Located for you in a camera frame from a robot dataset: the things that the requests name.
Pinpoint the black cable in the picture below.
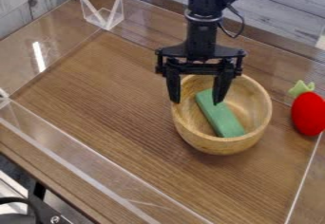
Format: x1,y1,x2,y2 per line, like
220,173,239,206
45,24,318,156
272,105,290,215
0,196,41,224

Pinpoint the green rectangular block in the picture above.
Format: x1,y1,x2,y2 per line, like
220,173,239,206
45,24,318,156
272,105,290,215
195,89,245,138

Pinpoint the clear acrylic corner bracket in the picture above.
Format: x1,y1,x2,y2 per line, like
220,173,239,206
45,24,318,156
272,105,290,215
80,0,124,30

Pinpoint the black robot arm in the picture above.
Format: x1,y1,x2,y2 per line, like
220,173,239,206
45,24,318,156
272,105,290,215
155,0,245,104

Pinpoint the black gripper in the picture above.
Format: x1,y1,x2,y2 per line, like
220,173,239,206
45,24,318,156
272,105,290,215
155,10,245,104

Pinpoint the black metal table clamp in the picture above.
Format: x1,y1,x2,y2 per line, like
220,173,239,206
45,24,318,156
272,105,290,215
27,182,73,224

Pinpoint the light wooden bowl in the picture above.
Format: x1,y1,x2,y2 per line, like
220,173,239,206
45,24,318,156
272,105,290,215
171,75,272,156

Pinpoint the red plush strawberry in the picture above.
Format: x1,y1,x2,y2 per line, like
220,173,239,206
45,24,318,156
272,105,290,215
287,80,325,136

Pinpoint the clear acrylic tray wall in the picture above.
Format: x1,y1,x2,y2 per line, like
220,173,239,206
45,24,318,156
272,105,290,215
0,89,212,224

